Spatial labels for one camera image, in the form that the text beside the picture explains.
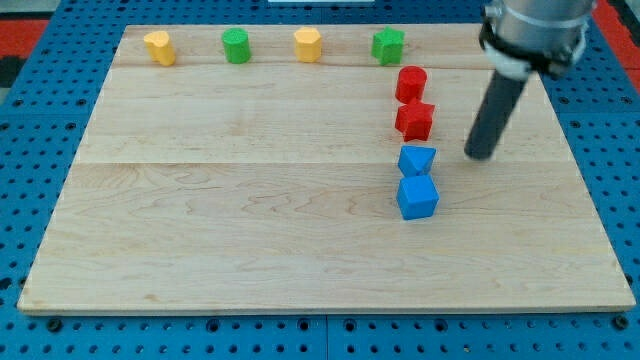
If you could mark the red cylinder block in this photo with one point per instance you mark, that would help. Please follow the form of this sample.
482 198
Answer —
411 83

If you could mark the blue cube block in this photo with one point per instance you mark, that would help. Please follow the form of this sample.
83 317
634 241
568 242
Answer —
417 197

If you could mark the blue triangle block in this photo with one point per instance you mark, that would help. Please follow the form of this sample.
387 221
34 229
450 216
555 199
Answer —
416 160

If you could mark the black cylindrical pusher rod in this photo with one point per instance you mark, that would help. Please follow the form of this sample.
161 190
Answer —
499 101

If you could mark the green star block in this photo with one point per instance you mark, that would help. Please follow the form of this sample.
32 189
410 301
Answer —
387 46

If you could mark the yellow hexagon block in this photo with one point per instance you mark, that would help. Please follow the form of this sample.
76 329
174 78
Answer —
308 44

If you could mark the green cylinder block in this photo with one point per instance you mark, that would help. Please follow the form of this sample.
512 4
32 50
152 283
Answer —
236 45

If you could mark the wooden board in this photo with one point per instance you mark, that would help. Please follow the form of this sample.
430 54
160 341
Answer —
270 188

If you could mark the red star block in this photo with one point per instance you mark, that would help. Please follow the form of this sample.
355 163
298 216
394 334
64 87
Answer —
414 120

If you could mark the yellow heart block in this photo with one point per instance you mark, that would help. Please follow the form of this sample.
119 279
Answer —
160 48

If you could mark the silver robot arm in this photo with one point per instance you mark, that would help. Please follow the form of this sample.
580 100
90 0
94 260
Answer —
521 37

